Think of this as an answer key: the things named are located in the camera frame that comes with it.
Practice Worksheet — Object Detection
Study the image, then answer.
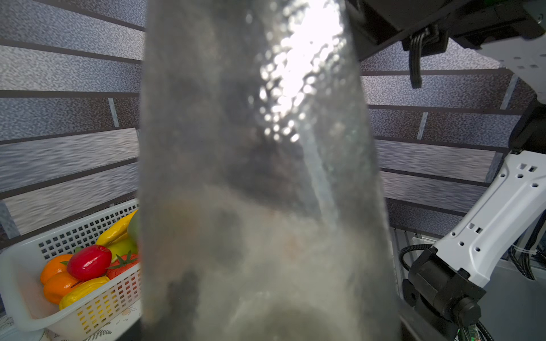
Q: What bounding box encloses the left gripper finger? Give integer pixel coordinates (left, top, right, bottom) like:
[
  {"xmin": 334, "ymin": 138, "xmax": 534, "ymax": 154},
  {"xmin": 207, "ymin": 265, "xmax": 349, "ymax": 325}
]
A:
[{"xmin": 398, "ymin": 298, "xmax": 446, "ymax": 341}]

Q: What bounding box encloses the grey translucent spray bottle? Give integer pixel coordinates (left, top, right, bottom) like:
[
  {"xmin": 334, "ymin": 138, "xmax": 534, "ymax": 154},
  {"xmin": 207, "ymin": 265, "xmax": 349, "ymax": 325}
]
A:
[{"xmin": 139, "ymin": 1, "xmax": 401, "ymax": 340}]

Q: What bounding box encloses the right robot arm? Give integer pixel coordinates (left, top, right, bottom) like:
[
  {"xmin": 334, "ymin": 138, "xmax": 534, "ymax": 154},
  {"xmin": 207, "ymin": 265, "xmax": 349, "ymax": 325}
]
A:
[{"xmin": 346, "ymin": 1, "xmax": 545, "ymax": 340}]

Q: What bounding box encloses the green round fruit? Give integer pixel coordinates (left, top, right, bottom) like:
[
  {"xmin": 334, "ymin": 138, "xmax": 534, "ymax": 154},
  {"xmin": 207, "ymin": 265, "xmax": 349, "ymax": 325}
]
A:
[{"xmin": 127, "ymin": 210, "xmax": 141, "ymax": 244}]

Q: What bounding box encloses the yellow banana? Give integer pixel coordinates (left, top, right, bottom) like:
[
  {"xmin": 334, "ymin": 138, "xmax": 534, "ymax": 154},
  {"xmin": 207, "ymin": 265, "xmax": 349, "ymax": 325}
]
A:
[{"xmin": 95, "ymin": 211, "xmax": 137, "ymax": 247}]

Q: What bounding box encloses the red apple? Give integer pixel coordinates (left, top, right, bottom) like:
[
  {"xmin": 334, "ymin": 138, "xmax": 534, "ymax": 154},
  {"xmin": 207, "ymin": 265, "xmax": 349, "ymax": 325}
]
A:
[{"xmin": 66, "ymin": 244, "xmax": 112, "ymax": 281}]

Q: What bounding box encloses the white plastic basket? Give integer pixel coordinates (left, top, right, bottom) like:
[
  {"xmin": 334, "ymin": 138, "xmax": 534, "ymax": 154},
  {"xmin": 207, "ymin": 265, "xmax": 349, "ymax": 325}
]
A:
[{"xmin": 1, "ymin": 200, "xmax": 142, "ymax": 340}]

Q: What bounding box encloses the black corrugated cable hose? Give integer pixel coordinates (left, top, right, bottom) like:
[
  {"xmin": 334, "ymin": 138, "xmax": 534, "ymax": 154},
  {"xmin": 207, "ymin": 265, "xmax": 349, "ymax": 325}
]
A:
[{"xmin": 507, "ymin": 212, "xmax": 546, "ymax": 282}]

